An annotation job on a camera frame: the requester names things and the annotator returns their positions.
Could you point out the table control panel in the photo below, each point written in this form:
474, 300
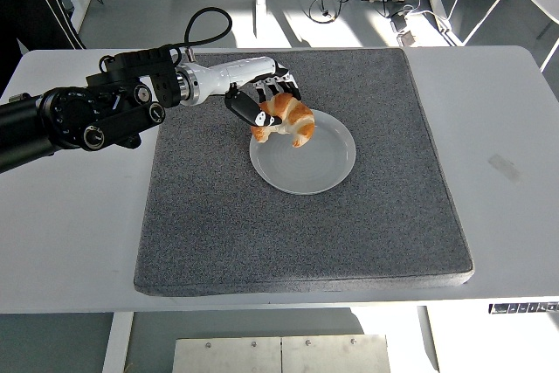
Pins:
524, 307

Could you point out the grey round plate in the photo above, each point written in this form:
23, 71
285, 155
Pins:
305, 167

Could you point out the person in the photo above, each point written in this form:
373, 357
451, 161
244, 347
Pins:
26, 15

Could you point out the white table leg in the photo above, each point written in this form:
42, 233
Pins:
429, 338
117, 342

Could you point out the grey power adapter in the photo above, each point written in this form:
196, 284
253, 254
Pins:
406, 36

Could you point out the croissant bread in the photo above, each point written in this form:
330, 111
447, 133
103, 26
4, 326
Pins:
294, 117

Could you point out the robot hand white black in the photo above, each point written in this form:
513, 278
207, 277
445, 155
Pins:
236, 73

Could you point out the grey metal plate with screws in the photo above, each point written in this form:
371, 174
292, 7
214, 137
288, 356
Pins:
336, 354
227, 356

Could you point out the grey felt mat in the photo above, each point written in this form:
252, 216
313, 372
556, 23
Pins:
305, 237

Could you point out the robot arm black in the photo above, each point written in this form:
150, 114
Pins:
87, 115

